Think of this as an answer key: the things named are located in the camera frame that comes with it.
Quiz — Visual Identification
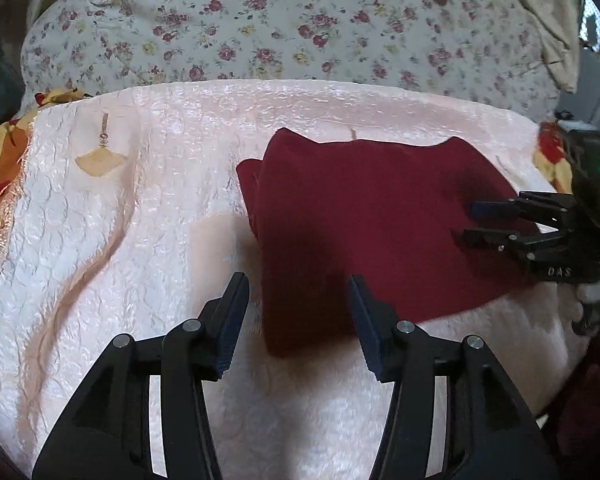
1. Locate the dark red sweater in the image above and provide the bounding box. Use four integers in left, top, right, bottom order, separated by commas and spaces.
237, 129, 528, 358

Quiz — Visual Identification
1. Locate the person's right hand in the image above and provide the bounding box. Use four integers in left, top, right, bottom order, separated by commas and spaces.
572, 280, 600, 337

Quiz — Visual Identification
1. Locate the beige curtain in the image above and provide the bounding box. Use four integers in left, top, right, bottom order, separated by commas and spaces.
519, 0, 580, 93

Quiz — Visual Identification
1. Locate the pink embossed satin bedspread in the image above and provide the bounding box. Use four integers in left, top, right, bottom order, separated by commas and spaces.
0, 78, 596, 480

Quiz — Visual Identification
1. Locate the orange yellow patterned blanket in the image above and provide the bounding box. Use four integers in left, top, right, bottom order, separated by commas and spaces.
0, 89, 88, 205

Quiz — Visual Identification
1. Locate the floral quilted bed cover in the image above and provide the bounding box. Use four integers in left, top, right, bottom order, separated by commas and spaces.
20, 0, 559, 122

